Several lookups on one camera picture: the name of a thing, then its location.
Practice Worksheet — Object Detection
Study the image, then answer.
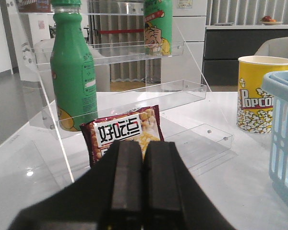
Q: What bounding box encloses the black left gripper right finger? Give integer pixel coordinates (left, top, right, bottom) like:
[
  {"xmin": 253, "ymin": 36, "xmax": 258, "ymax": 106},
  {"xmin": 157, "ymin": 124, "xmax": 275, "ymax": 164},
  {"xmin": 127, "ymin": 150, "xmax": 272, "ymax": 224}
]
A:
[{"xmin": 143, "ymin": 141, "xmax": 234, "ymax": 230}]

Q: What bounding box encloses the green cartoon drink can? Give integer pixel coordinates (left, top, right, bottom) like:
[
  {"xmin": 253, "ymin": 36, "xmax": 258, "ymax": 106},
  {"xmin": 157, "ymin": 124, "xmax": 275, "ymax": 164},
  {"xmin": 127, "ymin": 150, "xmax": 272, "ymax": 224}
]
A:
[{"xmin": 144, "ymin": 0, "xmax": 172, "ymax": 56}]

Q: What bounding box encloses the white dark cabinet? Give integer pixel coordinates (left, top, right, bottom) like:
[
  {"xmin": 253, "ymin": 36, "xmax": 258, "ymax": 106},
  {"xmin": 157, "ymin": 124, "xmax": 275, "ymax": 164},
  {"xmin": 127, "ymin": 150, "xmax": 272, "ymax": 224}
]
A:
[{"xmin": 162, "ymin": 0, "xmax": 288, "ymax": 86}]

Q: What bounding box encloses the brown biscuit snack packet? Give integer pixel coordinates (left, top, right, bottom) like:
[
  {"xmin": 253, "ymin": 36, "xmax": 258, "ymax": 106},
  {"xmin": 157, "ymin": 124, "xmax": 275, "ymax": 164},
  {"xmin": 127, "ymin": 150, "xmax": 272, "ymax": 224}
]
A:
[{"xmin": 80, "ymin": 105, "xmax": 164, "ymax": 167}]

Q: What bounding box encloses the green plastic drink bottle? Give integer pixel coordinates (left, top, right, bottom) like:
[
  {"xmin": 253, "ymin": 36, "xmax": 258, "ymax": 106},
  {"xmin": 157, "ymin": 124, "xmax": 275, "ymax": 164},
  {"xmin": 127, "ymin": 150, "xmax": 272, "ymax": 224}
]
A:
[{"xmin": 50, "ymin": 0, "xmax": 98, "ymax": 132}]

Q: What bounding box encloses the light blue plastic basket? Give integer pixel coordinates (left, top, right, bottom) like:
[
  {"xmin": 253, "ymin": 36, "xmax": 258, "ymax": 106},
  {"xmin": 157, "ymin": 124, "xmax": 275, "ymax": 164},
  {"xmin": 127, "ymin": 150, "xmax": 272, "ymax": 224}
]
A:
[{"xmin": 262, "ymin": 70, "xmax": 288, "ymax": 206}]

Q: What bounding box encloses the grey armchair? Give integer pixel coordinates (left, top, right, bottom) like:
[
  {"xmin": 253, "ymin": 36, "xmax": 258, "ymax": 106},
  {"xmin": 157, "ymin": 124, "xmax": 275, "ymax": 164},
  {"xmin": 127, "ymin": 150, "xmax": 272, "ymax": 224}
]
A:
[{"xmin": 255, "ymin": 37, "xmax": 288, "ymax": 58}]

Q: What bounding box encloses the plate of fruit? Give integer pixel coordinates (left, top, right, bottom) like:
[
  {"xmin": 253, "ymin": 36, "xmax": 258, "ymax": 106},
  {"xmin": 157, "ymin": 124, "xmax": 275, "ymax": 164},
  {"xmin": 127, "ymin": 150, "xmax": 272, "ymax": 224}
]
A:
[{"xmin": 261, "ymin": 15, "xmax": 283, "ymax": 25}]

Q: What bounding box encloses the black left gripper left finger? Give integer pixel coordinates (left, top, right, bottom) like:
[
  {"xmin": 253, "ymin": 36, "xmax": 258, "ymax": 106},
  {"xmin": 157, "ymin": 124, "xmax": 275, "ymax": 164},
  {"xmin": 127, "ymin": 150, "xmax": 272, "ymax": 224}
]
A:
[{"xmin": 8, "ymin": 141, "xmax": 142, "ymax": 230}]

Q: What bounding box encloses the yellow popcorn paper cup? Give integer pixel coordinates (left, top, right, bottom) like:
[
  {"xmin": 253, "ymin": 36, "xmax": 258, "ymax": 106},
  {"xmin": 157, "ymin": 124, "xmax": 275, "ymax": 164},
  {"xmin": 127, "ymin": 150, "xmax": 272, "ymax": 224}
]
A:
[{"xmin": 237, "ymin": 55, "xmax": 288, "ymax": 134}]

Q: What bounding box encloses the clear acrylic display shelf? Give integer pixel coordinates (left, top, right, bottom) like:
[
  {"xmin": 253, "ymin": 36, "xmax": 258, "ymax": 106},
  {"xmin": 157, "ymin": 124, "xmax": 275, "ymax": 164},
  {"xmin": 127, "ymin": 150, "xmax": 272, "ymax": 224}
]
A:
[{"xmin": 6, "ymin": 0, "xmax": 235, "ymax": 183}]

